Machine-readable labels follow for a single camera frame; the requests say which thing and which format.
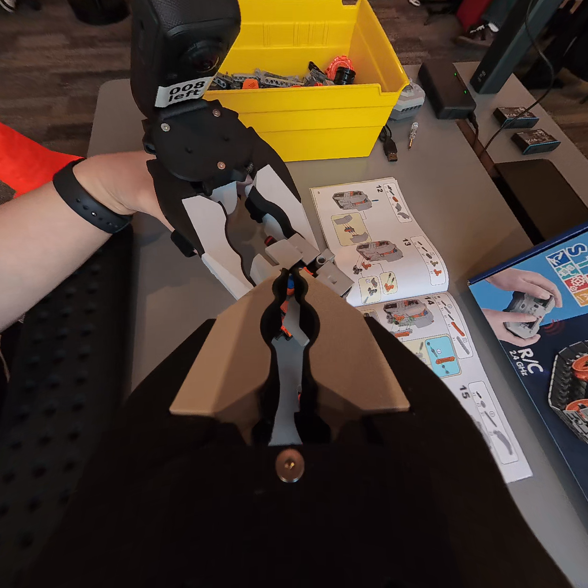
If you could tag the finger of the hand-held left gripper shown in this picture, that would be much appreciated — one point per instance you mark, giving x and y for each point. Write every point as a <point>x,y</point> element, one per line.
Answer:
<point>282,206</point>
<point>209,229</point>

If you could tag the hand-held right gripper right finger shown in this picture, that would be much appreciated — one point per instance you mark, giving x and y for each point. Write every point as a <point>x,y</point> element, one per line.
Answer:
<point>358,367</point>

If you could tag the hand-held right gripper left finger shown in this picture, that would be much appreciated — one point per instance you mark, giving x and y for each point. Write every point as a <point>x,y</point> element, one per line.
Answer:
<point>220,367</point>

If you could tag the grey toy brick robot model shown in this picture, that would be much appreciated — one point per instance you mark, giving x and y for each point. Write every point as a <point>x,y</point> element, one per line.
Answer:
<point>294,250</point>

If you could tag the yellow plastic bin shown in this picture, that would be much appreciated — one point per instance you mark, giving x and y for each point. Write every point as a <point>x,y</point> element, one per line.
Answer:
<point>321,133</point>

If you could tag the person's left forearm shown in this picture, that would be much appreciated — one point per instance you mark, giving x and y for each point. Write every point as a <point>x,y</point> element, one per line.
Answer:
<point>41,248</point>

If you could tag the grey desk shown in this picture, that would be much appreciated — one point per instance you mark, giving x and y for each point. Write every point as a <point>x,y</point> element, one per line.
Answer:
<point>156,285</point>

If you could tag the person's left hand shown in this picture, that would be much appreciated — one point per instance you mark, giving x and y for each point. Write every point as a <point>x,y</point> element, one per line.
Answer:
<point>124,183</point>

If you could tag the pile of toy brick parts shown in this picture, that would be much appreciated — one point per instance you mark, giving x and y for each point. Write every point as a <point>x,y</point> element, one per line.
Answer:
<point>275,81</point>

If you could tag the black wristband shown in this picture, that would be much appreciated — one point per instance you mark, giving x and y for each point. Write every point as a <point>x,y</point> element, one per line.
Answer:
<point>92,206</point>

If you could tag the white instruction booklet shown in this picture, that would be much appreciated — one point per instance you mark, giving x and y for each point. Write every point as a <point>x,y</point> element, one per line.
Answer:
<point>413,257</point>

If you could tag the orange gear wheel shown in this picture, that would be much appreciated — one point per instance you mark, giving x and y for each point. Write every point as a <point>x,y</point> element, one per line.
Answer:
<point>334,69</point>

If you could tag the small screwdriver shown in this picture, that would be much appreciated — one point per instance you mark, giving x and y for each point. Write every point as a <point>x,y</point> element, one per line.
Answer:
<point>413,135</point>

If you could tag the black dimpled mat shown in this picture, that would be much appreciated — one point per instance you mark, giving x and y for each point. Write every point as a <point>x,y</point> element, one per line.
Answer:
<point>59,367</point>

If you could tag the blue robot kit box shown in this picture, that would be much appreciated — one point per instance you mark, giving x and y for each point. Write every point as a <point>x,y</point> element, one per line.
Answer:
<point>519,390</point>

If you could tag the grey battery module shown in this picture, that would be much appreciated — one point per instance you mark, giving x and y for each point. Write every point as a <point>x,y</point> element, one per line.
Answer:
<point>409,103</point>

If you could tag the red cloth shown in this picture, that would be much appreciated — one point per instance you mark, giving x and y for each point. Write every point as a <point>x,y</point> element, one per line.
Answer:
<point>27,156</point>

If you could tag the black charger box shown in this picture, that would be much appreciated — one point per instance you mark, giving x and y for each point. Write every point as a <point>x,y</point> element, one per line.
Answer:
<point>443,87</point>

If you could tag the black flat pad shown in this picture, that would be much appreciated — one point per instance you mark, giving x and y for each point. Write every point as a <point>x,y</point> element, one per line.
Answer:
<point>542,202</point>

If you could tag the grey side table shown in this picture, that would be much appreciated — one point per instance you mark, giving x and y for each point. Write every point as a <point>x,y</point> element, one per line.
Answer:
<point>567,124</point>

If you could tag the black camera battery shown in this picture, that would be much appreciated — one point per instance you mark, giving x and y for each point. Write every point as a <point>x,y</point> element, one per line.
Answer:
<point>514,117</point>
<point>535,140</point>

